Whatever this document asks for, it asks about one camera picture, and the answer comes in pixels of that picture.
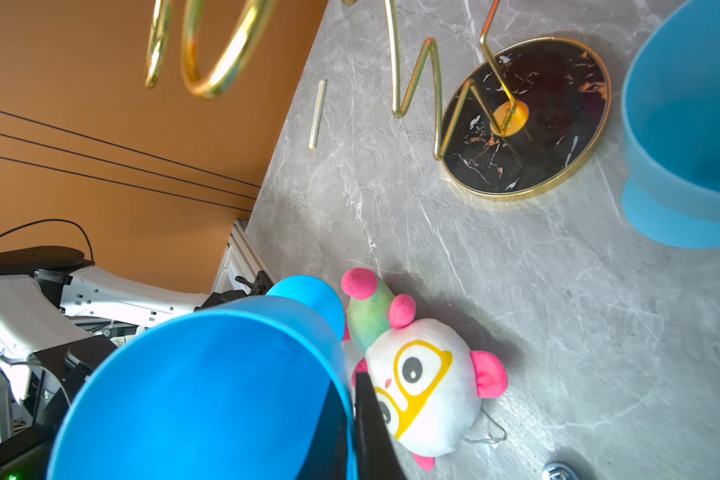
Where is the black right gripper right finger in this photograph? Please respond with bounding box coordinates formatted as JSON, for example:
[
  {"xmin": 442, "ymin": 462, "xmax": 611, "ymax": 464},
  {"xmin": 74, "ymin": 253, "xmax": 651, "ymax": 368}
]
[{"xmin": 354, "ymin": 372, "xmax": 405, "ymax": 480}]

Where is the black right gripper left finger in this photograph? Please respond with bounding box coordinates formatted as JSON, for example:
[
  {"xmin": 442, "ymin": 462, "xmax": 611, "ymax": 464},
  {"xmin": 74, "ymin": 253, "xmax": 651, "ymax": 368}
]
[{"xmin": 297, "ymin": 383, "xmax": 351, "ymax": 480}]

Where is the blue wine glass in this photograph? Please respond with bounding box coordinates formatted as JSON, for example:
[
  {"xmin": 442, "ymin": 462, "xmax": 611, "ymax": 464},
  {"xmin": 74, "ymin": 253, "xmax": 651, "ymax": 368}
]
[
  {"xmin": 621, "ymin": 0, "xmax": 720, "ymax": 249},
  {"xmin": 48, "ymin": 276, "xmax": 358, "ymax": 479}
]

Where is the blue wine glass front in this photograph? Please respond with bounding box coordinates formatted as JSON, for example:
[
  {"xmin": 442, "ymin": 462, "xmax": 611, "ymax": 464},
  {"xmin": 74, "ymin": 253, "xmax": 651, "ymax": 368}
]
[{"xmin": 621, "ymin": 0, "xmax": 720, "ymax": 249}]

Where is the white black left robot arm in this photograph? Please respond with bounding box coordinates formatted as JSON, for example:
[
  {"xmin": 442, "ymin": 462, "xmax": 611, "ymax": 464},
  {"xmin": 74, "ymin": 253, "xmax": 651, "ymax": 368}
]
[{"xmin": 0, "ymin": 221, "xmax": 273, "ymax": 479}]

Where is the gold wine glass rack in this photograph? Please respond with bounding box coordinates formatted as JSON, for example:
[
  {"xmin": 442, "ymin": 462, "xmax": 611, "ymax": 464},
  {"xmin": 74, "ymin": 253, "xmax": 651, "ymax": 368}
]
[{"xmin": 144, "ymin": 0, "xmax": 613, "ymax": 202}]

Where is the colourful plush toy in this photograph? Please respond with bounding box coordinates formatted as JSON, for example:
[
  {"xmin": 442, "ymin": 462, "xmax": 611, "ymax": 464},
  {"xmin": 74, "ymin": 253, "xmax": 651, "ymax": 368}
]
[{"xmin": 341, "ymin": 268, "xmax": 508, "ymax": 471}]

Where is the wooden stick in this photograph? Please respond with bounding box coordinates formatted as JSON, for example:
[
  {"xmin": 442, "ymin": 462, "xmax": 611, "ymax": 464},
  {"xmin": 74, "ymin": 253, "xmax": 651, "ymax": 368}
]
[{"xmin": 308, "ymin": 79, "xmax": 328, "ymax": 150}]

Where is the aluminium front rail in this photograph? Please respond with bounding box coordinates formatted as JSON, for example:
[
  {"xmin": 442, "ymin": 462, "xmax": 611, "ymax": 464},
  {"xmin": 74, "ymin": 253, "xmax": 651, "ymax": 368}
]
[{"xmin": 212, "ymin": 219, "xmax": 274, "ymax": 294}]

